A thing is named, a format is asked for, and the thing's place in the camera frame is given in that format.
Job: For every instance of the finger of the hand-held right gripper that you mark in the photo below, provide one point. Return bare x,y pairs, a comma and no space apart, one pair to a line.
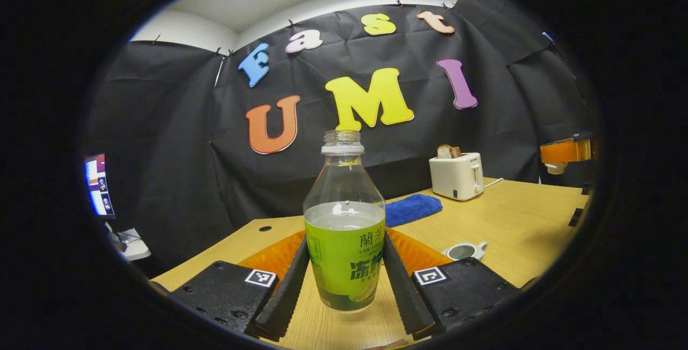
561,151

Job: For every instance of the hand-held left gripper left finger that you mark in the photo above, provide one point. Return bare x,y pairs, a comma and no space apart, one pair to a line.
287,296

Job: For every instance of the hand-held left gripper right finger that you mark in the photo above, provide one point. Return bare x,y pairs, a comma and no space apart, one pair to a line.
406,296

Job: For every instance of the green label water bottle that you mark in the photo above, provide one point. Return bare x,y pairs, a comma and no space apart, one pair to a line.
344,253

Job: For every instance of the white teacup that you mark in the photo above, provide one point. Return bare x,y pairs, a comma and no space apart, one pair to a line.
462,251

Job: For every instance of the blue towel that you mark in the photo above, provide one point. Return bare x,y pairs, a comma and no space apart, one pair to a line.
411,209

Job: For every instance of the white toaster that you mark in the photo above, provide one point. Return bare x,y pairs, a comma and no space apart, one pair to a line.
457,178

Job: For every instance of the toast bread slice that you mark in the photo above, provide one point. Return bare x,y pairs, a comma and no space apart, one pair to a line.
447,151

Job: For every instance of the white side table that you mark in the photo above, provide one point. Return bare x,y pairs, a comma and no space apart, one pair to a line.
134,245

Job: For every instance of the computer monitor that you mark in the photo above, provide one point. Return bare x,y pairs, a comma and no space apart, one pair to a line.
99,186

